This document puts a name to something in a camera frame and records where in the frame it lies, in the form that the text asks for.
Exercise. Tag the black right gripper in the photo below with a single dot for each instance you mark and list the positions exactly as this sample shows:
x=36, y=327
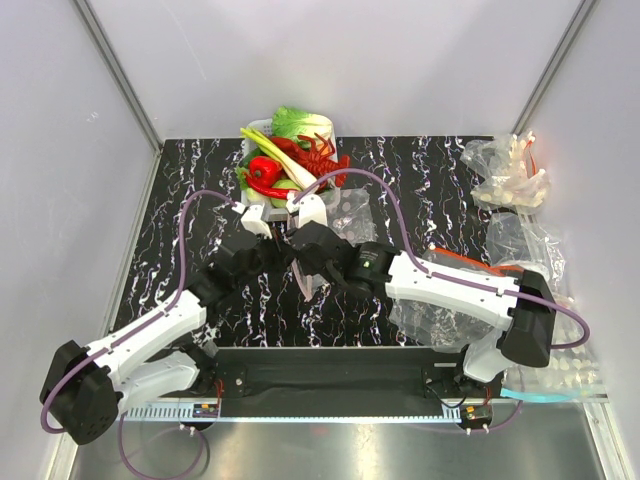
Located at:
x=308, y=267

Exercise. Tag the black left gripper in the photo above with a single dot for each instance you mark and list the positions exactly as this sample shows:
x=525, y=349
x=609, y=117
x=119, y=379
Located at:
x=283, y=256

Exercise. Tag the clear pink zip bag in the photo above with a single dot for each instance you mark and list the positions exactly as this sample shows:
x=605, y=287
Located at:
x=349, y=216

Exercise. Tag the red bell pepper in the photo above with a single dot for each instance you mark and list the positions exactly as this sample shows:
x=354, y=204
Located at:
x=265, y=171

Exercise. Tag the long red chili pepper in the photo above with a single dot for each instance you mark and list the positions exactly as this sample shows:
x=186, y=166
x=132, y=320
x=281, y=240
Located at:
x=271, y=192

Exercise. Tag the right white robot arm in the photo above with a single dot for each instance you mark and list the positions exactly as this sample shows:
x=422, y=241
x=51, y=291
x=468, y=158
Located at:
x=519, y=309

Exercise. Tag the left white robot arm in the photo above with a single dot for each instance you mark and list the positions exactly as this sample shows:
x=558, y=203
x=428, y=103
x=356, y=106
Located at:
x=88, y=387

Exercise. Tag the clear bag right middle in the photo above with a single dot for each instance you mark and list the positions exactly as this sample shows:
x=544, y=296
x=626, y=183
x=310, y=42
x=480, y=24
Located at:
x=519, y=240

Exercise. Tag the bag of white pieces top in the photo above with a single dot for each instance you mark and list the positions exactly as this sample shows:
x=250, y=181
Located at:
x=510, y=176

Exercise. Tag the round green cabbage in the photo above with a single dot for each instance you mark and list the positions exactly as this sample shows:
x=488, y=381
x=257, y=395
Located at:
x=284, y=184

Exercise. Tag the green white leek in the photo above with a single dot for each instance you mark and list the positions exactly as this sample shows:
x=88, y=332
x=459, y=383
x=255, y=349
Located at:
x=296, y=172

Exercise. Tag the red toy lobster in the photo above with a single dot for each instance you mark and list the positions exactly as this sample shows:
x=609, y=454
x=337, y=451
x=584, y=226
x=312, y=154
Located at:
x=317, y=160

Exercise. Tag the white plastic basket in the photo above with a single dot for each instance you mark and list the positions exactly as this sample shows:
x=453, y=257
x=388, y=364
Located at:
x=251, y=150

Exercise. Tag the green napa cabbage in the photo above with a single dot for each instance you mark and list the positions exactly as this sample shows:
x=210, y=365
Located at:
x=293, y=123

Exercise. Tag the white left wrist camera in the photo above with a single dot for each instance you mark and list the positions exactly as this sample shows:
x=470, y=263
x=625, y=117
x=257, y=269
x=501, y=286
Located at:
x=253, y=218

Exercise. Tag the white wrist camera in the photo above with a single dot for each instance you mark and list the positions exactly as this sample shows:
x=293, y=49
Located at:
x=253, y=218
x=310, y=208

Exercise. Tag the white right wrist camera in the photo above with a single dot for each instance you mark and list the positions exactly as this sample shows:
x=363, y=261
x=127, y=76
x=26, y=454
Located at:
x=310, y=208

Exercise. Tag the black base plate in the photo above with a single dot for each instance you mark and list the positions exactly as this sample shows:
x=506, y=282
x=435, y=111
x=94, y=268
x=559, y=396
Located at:
x=337, y=382

